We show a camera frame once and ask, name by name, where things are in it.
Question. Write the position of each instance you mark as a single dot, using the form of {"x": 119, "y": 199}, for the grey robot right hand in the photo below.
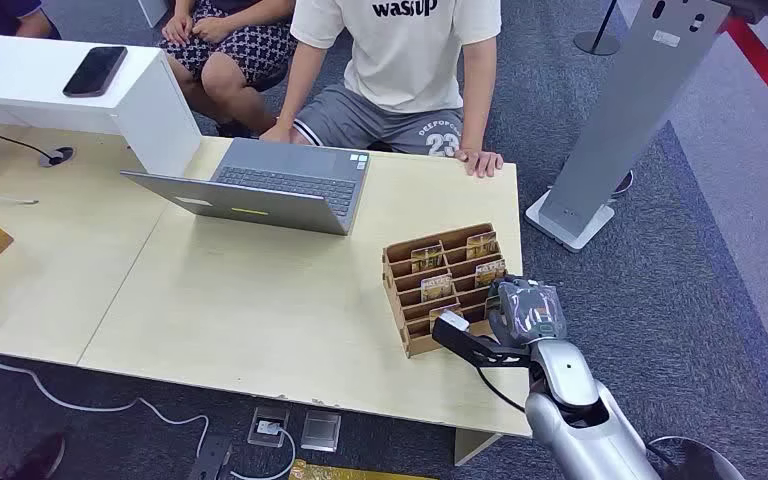
{"x": 530, "y": 312}

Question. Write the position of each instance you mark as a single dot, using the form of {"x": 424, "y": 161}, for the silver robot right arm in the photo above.
{"x": 583, "y": 417}

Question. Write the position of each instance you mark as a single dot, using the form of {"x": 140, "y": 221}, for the wooden slotted card holder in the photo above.
{"x": 417, "y": 331}

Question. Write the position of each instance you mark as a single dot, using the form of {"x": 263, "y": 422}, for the person's left hand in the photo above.
{"x": 480, "y": 162}

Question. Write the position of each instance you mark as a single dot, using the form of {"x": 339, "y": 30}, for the person's hand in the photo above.
{"x": 276, "y": 134}
{"x": 480, "y": 162}
{"x": 212, "y": 29}
{"x": 176, "y": 29}

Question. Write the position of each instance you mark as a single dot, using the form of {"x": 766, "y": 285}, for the person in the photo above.
{"x": 6, "y": 16}
{"x": 397, "y": 60}
{"x": 238, "y": 53}

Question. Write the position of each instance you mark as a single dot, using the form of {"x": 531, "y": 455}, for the person's right hand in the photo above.
{"x": 276, "y": 134}

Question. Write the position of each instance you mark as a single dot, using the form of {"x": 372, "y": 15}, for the grey kiosk stand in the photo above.
{"x": 629, "y": 112}

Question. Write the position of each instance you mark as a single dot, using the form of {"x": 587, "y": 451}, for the round black floor base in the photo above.
{"x": 702, "y": 460}

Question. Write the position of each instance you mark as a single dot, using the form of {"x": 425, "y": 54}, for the silver floor plate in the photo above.
{"x": 321, "y": 430}

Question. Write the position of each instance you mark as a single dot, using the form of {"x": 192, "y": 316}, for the gold foil object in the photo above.
{"x": 344, "y": 472}

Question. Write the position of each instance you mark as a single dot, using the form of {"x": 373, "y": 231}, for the grey open laptop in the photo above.
{"x": 278, "y": 192}

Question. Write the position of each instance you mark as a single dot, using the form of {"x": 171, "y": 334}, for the floor socket with white plug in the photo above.
{"x": 269, "y": 426}

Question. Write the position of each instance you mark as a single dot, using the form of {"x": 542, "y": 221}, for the black power strip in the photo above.
{"x": 210, "y": 458}

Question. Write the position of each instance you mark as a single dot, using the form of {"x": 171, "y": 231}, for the white desk riser shelf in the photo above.
{"x": 152, "y": 119}

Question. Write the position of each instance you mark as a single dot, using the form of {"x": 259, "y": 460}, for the black smartphone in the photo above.
{"x": 95, "y": 71}

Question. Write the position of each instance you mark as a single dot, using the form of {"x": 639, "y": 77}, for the right wrist camera on black bracket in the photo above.
{"x": 463, "y": 336}

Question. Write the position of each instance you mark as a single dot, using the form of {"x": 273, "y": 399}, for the black stanchion post with base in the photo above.
{"x": 597, "y": 41}

